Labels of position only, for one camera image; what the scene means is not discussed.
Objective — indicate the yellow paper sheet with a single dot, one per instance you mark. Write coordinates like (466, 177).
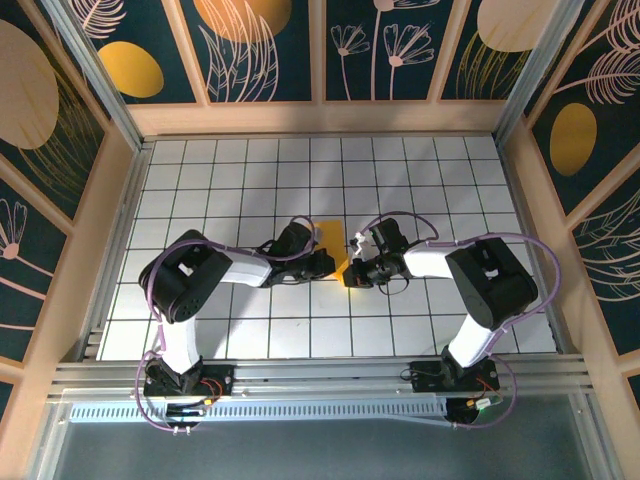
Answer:
(332, 235)

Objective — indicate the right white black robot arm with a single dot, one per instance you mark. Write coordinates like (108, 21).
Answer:
(490, 280)

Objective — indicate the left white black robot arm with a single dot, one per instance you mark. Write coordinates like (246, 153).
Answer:
(185, 280)

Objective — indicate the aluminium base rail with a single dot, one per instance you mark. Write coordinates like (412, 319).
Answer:
(320, 380)

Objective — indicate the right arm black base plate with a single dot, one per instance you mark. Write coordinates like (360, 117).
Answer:
(425, 377)

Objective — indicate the aluminium side rail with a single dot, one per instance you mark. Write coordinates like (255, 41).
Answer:
(521, 200)
(135, 175)

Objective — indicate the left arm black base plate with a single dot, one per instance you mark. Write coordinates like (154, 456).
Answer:
(222, 372)

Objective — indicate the aluminium corner post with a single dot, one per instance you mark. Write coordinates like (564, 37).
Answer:
(106, 85)
(542, 65)

